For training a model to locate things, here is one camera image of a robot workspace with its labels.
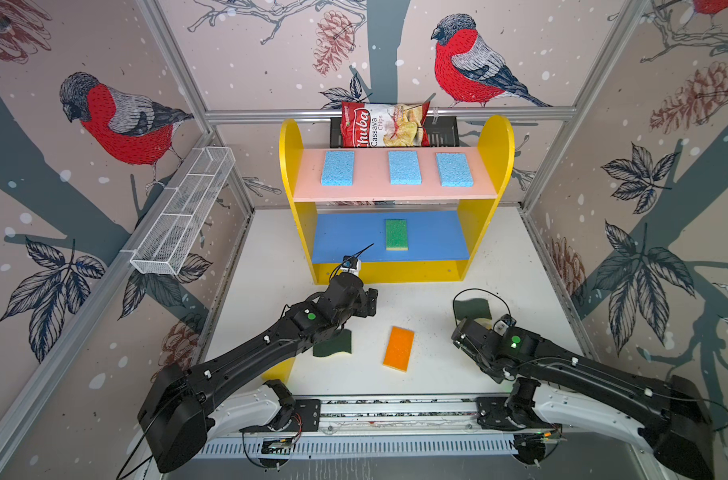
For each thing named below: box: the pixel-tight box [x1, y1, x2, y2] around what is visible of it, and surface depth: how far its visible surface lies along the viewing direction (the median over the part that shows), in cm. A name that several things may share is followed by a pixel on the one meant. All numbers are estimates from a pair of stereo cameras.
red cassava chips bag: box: [341, 101, 430, 148], surface depth 90 cm
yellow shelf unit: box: [280, 116, 516, 284], surface depth 77 cm
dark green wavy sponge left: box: [312, 329, 352, 357], surface depth 84 cm
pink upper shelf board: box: [293, 147, 498, 202], surface depth 72 cm
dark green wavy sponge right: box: [454, 298, 492, 321], surface depth 95 cm
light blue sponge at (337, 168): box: [321, 151, 355, 186], surface depth 74 cm
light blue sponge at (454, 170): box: [436, 152, 474, 188], surface depth 74 cm
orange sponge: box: [382, 326, 415, 372], surface depth 85 cm
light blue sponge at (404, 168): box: [388, 151, 422, 185], surface depth 74 cm
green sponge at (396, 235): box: [385, 219, 409, 251], surface depth 94 cm
